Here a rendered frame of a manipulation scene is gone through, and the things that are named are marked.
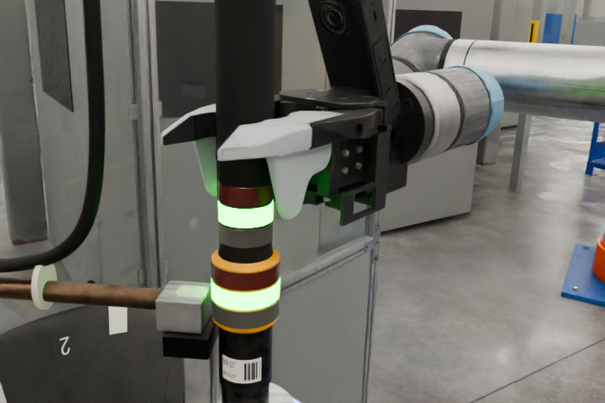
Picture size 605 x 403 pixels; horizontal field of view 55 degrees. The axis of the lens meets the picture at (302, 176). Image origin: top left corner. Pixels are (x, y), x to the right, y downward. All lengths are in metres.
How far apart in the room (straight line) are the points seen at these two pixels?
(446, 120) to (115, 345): 0.36
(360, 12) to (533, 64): 0.29
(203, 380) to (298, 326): 1.32
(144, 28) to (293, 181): 0.84
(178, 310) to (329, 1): 0.22
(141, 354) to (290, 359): 1.20
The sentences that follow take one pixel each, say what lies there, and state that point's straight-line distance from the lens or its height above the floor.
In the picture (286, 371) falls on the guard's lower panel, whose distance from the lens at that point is 1.76.
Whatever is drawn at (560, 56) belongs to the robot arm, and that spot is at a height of 1.67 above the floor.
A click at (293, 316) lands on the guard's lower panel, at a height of 0.88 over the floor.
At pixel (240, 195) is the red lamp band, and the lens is 0.34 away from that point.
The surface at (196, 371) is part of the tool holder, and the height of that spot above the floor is 1.48.
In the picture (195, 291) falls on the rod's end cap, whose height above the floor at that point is 1.53.
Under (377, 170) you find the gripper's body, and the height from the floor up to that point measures 1.60.
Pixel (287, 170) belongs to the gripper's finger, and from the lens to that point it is 0.33.
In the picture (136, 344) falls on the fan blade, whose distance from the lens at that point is 0.58.
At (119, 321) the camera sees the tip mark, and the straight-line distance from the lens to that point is 0.59.
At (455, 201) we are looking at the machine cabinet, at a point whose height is 0.18.
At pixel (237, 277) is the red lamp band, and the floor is 1.55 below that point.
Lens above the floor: 1.70
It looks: 16 degrees down
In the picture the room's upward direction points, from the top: 2 degrees clockwise
